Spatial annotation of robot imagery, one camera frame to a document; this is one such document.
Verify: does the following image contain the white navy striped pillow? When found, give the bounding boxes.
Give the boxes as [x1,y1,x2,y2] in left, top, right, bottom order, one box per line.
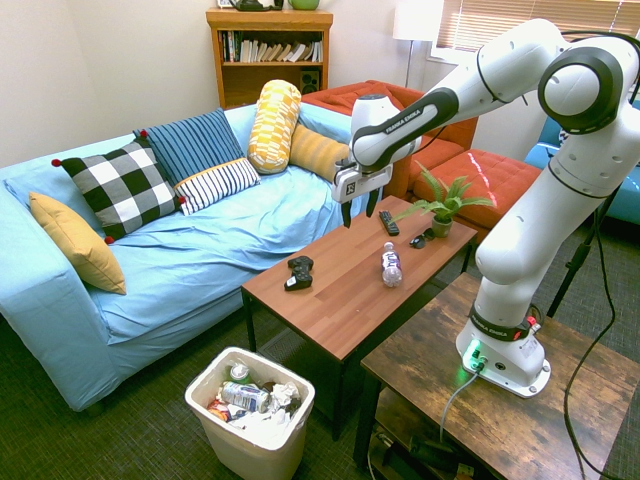
[173,157,262,217]

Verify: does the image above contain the floor lamp with white shade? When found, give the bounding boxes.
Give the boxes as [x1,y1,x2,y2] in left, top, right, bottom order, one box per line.
[392,0,445,90]

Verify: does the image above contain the crushed white labelled bottle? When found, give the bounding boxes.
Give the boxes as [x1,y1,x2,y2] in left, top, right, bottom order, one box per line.
[219,380,272,414]

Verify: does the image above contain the wooden bookshelf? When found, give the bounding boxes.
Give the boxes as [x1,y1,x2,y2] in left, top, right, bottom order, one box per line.
[205,7,335,110]

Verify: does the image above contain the black white object on shelf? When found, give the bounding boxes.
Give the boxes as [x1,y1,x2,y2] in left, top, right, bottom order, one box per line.
[216,0,285,12]

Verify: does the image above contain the black bookshelf speaker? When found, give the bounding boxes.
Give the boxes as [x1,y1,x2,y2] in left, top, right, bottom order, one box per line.
[299,68,322,95]

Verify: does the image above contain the orange ottoman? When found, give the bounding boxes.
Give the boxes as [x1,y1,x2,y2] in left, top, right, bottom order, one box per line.
[412,148,544,246]

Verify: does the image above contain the potted green fern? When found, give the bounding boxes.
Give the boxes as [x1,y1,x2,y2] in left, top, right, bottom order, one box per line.
[389,160,497,240]

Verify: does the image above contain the plain mustard yellow pillow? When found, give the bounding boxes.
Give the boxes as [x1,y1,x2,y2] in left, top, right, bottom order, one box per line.
[28,191,128,296]

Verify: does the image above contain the floor vent grille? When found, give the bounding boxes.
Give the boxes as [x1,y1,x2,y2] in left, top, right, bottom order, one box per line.
[257,327,314,367]

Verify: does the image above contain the clear bottle with purple label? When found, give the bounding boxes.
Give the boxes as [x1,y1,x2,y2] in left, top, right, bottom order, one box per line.
[380,241,405,289]

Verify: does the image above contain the white crumpled trash paper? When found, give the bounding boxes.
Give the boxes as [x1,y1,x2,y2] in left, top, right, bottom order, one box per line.
[229,405,297,447]

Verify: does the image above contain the wooden window blinds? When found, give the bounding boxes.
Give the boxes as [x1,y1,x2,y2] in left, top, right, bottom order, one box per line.
[435,0,640,66]

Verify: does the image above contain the yellow patterned bolster pillow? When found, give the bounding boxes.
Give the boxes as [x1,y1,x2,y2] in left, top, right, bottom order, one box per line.
[246,79,303,175]

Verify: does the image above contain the orange armchair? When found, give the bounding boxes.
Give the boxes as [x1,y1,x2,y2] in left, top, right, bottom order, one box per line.
[301,79,479,201]

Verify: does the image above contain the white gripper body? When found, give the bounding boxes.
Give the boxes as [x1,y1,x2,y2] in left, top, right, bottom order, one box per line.
[332,160,394,204]

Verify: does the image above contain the rustic dark wooden table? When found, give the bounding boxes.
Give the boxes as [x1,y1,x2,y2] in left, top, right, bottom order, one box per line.
[352,272,640,480]

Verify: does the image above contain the reddish wooden coffee table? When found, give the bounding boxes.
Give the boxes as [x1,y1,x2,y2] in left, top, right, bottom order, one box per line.
[241,194,480,441]

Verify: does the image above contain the blue striped pillow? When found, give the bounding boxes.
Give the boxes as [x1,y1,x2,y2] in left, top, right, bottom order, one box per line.
[132,107,246,187]

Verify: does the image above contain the white trash bin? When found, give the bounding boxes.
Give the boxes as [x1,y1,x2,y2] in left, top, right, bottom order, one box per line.
[184,346,317,480]

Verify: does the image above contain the grey cable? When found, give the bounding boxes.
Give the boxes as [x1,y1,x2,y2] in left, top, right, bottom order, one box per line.
[438,370,481,444]

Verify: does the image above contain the black game controller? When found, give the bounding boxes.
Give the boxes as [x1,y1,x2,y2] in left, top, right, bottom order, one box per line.
[283,255,316,292]

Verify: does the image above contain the black TV remote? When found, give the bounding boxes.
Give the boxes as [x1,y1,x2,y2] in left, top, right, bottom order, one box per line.
[378,210,402,237]

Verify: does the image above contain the row of paperback books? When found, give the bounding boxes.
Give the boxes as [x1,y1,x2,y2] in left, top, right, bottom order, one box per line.
[221,30,324,64]

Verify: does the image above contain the red snack wrapper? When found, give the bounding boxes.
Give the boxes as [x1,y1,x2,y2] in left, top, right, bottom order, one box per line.
[207,398,233,424]

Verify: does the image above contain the teal sofa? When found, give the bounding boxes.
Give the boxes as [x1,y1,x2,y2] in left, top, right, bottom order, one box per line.
[523,97,640,226]

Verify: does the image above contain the black sunglasses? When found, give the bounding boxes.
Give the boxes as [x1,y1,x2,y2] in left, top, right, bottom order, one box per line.
[408,228,436,250]

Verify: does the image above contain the crumpled white paper ball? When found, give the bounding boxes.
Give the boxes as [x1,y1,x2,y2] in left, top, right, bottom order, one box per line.
[269,382,303,409]

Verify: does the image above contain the light blue sofa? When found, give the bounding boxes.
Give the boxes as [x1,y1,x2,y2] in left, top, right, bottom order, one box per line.
[0,102,386,419]

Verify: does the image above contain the black camera tripod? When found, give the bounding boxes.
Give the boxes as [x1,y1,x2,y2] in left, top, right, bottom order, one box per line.
[546,184,624,319]

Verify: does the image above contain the mustard striped pillow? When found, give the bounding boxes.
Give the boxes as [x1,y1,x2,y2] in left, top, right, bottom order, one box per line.
[288,123,351,182]

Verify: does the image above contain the black device under table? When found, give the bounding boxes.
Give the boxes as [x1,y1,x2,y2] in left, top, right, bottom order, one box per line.
[407,433,462,465]

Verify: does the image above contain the black white checked pillow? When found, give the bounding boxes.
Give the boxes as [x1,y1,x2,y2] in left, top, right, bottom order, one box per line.
[51,129,187,246]

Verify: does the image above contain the black cable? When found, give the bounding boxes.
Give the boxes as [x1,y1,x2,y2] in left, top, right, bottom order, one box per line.
[559,29,640,480]

